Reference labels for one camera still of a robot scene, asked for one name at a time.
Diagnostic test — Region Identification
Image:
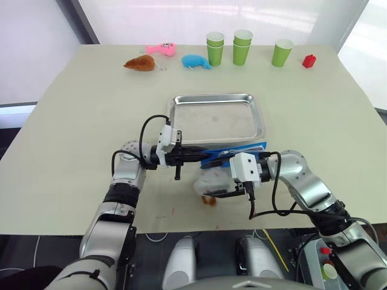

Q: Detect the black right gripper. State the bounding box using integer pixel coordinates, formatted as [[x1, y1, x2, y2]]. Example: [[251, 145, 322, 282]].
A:
[[204, 180, 248, 199]]

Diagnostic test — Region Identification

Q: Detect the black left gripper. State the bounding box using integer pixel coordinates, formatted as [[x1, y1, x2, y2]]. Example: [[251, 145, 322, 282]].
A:
[[164, 130, 214, 181]]

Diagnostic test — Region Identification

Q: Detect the rectangular metal tray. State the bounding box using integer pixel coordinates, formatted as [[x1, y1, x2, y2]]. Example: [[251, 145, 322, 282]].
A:
[[167, 92, 267, 146]]

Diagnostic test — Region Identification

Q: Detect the white crumpled plastic bag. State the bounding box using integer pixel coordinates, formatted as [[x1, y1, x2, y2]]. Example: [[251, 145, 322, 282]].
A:
[[193, 167, 239, 200]]

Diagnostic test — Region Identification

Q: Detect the grey rounded shell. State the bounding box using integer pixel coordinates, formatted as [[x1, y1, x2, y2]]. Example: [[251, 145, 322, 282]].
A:
[[235, 236, 284, 280]]

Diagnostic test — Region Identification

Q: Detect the blue plush toy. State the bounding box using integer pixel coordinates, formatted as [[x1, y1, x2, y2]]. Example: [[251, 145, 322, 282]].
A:
[[181, 54, 213, 71]]

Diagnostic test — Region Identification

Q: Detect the grey curved panel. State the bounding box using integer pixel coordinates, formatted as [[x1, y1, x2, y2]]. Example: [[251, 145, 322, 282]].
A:
[[193, 279, 306, 290]]

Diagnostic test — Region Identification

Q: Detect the green paper cup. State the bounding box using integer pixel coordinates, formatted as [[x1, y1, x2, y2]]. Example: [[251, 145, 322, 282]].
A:
[[233, 29, 253, 47], [206, 31, 226, 49], [321, 263, 337, 280], [271, 39, 294, 68], [232, 40, 252, 66], [207, 42, 225, 67]]

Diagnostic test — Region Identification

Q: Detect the brown drumstick plush toy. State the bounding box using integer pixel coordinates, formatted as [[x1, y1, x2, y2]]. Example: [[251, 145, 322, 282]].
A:
[[123, 54, 161, 72]]

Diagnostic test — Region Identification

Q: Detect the pink plush toy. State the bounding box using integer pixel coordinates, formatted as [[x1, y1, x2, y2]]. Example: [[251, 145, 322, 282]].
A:
[[145, 42, 178, 57]]

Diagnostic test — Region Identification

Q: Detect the clear plastic bin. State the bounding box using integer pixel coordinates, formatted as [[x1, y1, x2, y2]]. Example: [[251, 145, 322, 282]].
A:
[[302, 237, 351, 290]]

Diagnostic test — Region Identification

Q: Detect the red toy brick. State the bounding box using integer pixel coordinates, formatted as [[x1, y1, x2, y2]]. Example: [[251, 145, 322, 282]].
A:
[[302, 54, 317, 69]]

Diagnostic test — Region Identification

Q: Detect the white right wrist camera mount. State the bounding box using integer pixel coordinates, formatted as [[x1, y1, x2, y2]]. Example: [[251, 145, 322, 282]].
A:
[[229, 152, 262, 184]]

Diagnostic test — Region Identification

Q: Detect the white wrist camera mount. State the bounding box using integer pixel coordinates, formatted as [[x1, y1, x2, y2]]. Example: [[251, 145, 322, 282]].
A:
[[155, 123, 182, 169], [229, 152, 262, 184]]

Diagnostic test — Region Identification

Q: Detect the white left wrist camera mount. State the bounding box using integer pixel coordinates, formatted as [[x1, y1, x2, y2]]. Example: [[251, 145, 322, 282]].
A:
[[155, 123, 182, 169]]

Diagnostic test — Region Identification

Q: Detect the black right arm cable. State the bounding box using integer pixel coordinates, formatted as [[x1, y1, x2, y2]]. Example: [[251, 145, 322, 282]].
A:
[[245, 150, 321, 221]]

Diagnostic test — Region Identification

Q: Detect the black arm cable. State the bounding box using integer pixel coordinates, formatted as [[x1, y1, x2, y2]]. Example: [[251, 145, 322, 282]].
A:
[[245, 150, 321, 221], [111, 114, 171, 178]]

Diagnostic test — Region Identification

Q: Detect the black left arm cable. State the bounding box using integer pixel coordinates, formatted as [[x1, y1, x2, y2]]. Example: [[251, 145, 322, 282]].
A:
[[111, 114, 171, 178]]

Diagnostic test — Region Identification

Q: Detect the yellow cord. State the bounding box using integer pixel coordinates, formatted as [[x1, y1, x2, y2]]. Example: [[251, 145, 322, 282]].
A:
[[262, 228, 290, 272]]

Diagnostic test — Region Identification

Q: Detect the white cord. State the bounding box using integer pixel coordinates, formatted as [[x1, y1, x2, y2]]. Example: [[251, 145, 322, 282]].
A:
[[146, 231, 169, 243]]

